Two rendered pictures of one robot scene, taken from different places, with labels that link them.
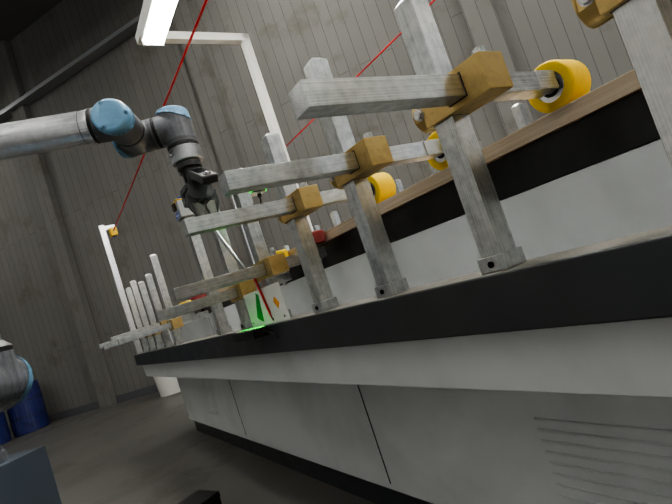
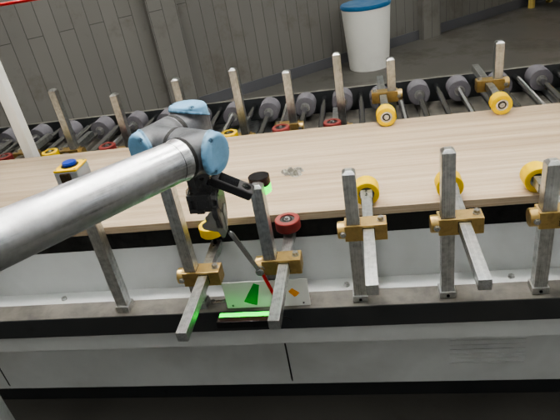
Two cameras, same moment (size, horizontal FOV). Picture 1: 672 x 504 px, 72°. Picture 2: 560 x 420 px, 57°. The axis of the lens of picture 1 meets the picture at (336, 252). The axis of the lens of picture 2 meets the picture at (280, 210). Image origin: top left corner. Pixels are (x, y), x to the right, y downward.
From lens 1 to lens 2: 148 cm
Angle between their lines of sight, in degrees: 54
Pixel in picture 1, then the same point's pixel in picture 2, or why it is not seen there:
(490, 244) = (543, 282)
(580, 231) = (521, 247)
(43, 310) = not seen: outside the picture
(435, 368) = (461, 329)
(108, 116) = (218, 157)
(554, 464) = (452, 346)
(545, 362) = (537, 324)
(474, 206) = (543, 266)
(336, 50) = not seen: outside the picture
